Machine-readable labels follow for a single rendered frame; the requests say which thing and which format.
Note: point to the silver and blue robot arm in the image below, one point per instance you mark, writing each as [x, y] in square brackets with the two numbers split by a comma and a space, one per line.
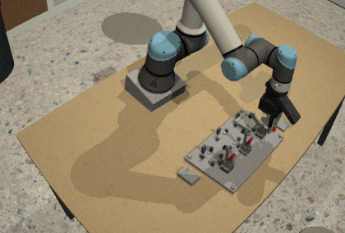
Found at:
[157, 75]

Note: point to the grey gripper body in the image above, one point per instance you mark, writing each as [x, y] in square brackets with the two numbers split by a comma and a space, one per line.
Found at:
[267, 103]

